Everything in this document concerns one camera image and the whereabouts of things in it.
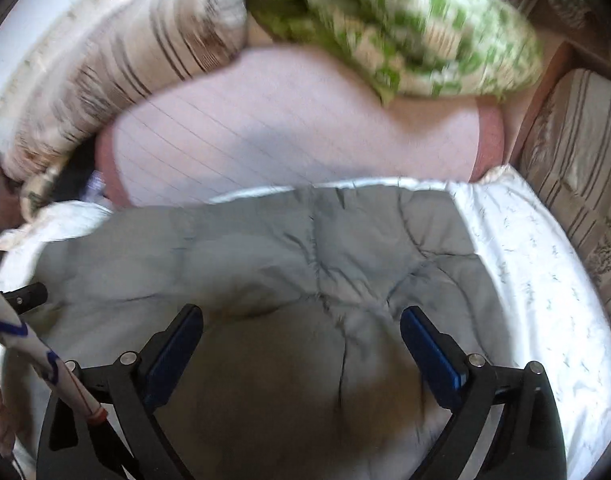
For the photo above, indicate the white leaf-print bed sheet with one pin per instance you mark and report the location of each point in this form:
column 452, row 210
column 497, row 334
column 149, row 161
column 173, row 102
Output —
column 552, row 309

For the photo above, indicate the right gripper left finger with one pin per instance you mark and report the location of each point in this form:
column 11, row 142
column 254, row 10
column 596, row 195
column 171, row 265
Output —
column 135, row 385

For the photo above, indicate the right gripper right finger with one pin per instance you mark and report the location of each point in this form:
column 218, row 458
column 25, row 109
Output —
column 528, row 440

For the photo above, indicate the green white patterned blanket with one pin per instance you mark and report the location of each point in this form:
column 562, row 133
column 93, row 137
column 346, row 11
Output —
column 431, row 48

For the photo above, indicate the olive quilted hooded jacket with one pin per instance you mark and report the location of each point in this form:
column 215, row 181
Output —
column 301, row 372

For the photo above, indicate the striped floral cushion right side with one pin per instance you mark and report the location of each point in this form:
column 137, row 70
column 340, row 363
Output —
column 567, row 161

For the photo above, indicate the striped floral pillow at headboard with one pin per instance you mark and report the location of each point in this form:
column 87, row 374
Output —
column 102, row 57

